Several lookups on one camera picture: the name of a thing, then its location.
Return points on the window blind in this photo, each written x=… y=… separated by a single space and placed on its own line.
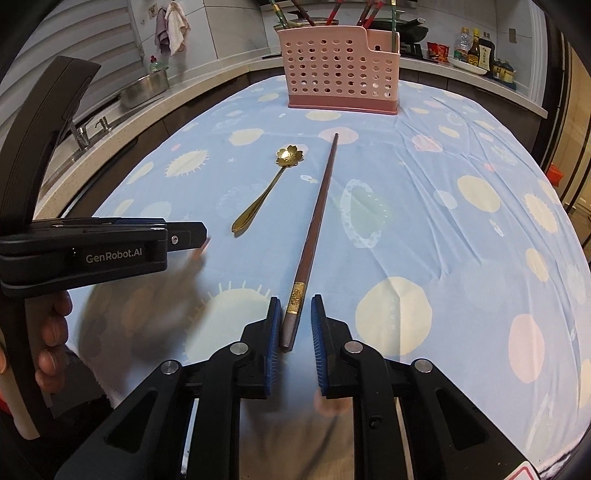
x=60 y=32

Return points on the pink perforated utensil holder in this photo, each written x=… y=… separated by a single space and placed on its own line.
x=337 y=74

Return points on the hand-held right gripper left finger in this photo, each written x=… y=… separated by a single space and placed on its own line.
x=275 y=341

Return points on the blue planet printed tablecloth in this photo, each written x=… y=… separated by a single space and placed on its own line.
x=415 y=230

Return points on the black wok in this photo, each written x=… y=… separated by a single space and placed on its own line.
x=408 y=27

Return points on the green chopstick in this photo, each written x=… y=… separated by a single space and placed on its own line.
x=393 y=27
x=277 y=14

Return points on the yellow cap sauce bottle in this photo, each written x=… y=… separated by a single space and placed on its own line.
x=474 y=48

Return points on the black gas stove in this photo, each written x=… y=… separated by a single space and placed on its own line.
x=412 y=48

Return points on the red food package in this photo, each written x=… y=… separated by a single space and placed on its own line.
x=438 y=51

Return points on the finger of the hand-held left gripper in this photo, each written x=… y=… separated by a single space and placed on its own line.
x=189 y=236

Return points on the gold flower spoon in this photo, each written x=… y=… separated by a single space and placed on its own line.
x=291 y=154

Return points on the white plate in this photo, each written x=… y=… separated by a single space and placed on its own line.
x=471 y=67

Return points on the white hanging towel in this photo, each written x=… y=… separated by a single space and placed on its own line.
x=178 y=27

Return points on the clear oil bottle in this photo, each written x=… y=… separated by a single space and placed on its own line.
x=461 y=44

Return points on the dark red chopstick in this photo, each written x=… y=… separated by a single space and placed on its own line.
x=320 y=203

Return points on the dark soy sauce bottle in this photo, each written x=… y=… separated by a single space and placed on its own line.
x=485 y=53

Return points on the small seasoning jars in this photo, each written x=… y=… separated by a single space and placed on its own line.
x=504 y=71

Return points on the purple hanging towel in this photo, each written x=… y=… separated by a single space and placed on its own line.
x=161 y=32

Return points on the green dish soap bottle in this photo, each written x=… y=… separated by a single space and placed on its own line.
x=154 y=65

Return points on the person's left hand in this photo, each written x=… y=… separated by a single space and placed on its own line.
x=53 y=332

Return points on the steel pot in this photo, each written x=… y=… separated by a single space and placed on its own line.
x=145 y=87

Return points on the steel faucet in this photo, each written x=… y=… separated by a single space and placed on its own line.
x=81 y=134

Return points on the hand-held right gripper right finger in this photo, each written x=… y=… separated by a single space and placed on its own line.
x=316 y=341

